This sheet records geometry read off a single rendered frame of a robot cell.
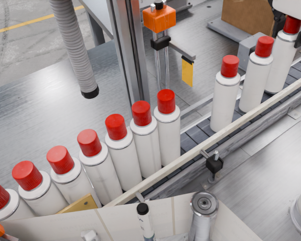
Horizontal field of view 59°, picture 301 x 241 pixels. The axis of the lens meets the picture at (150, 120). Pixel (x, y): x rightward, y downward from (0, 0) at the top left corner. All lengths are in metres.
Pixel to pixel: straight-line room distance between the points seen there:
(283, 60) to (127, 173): 0.46
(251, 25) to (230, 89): 0.56
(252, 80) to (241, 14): 0.50
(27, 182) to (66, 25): 0.24
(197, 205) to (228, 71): 0.29
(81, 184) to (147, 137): 0.14
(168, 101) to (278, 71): 0.36
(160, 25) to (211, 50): 0.59
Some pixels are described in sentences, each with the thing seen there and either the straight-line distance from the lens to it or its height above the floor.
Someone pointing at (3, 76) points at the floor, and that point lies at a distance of 2.83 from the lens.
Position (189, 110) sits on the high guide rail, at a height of 0.96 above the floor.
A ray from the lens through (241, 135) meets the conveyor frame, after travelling 0.70.
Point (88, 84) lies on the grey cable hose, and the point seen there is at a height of 1.11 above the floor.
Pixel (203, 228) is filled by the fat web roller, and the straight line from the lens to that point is 0.40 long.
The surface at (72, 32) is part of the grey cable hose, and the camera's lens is 0.44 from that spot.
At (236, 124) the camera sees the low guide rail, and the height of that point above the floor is 0.91.
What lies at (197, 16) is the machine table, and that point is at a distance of 1.30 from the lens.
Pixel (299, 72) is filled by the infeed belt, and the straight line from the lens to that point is 0.93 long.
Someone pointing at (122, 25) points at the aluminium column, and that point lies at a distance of 0.52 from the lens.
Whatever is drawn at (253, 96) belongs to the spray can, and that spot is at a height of 0.95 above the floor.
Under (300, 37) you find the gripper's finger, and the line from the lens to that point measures 0.69.
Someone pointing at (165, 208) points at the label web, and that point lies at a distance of 0.41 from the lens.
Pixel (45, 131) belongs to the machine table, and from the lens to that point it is 0.85.
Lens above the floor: 1.40
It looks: 47 degrees down
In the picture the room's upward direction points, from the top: 7 degrees counter-clockwise
